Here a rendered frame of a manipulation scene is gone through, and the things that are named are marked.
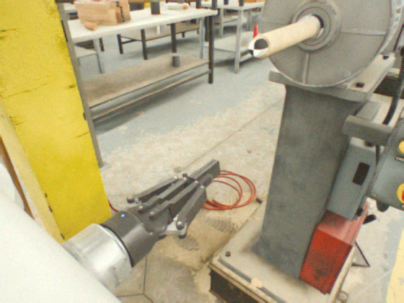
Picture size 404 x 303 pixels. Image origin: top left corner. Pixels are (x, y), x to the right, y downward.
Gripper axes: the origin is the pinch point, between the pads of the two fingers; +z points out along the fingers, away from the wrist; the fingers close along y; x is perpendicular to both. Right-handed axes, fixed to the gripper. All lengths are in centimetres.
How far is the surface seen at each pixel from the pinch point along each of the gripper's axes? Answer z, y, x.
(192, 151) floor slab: 118, -122, -84
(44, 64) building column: 10, -81, 16
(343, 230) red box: 45, 16, -44
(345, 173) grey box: 46, 14, -22
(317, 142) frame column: 43.0, 6.0, -12.1
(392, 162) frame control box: 25.9, 26.2, -4.0
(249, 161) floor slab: 135, -76, -92
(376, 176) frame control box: 26.0, 24.1, -8.0
